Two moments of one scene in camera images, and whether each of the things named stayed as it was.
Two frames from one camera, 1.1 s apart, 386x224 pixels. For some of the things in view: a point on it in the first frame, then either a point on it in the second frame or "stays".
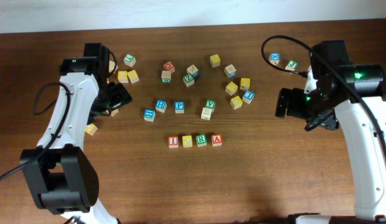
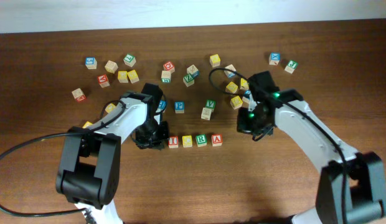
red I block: [173, 141] stays
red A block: [216, 140] stays
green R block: [201, 140] stays
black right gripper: [293, 110] → [243, 125]
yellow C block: [187, 140] stays
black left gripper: [121, 96] → [155, 144]
